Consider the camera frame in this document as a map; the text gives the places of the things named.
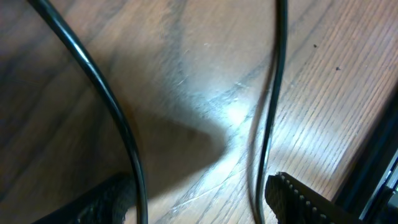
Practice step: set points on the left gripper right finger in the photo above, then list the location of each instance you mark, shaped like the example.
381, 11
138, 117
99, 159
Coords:
294, 203

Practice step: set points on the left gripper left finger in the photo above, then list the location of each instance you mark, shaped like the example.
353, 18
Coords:
108, 202

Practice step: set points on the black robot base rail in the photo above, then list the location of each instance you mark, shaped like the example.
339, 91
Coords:
377, 155

